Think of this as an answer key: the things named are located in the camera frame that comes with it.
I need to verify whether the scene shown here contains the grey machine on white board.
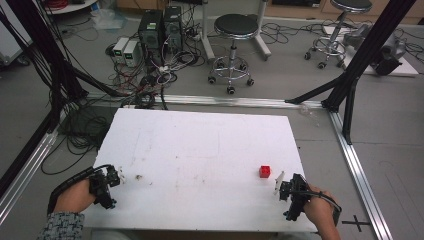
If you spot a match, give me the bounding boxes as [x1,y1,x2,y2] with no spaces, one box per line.
[342,23,420,78]

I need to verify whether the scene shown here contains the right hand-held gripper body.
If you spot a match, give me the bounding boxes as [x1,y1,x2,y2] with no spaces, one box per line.
[279,172,313,222]

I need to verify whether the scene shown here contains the aluminium floor rail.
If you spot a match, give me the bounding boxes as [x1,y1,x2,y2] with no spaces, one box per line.
[84,92,325,110]
[0,109,68,225]
[328,109,395,240]

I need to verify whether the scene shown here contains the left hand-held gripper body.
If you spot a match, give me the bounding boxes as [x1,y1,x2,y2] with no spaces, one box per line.
[88,164,121,211]

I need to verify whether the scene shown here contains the black round stool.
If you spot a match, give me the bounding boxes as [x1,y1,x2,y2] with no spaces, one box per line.
[206,13,260,95]
[303,0,374,70]

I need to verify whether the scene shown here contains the clear plastic scrap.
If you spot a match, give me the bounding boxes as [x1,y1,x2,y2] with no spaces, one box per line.
[297,102,322,128]

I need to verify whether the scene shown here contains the person's right hand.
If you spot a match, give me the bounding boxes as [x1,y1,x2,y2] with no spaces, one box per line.
[303,185,338,232]

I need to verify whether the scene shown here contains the white power supply box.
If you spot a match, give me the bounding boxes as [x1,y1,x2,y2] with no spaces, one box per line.
[122,40,141,68]
[112,36,131,65]

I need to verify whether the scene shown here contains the clear plastic bag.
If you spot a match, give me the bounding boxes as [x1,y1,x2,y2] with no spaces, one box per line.
[90,7,128,32]

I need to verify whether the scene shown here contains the black frame post with braces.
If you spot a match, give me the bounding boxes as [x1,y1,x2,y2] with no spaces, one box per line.
[284,0,418,146]

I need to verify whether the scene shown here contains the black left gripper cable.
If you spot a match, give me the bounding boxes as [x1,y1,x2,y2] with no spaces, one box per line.
[46,163,113,215]

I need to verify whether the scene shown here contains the black frame post with cables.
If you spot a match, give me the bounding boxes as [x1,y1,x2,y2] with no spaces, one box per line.
[0,0,128,134]

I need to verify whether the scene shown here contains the white stand legs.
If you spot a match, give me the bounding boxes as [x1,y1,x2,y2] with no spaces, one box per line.
[199,0,273,63]

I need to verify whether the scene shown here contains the tangle of floor cables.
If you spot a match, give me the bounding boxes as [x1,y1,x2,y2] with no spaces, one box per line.
[40,19,208,176]

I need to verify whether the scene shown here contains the black computer tower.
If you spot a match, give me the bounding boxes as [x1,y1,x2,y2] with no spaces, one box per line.
[137,9,165,65]
[162,5,184,52]

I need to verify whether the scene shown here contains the person's left hand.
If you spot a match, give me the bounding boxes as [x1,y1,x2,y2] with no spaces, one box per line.
[53,179,98,215]

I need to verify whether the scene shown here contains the white round table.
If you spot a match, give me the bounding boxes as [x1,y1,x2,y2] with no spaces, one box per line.
[42,0,100,16]

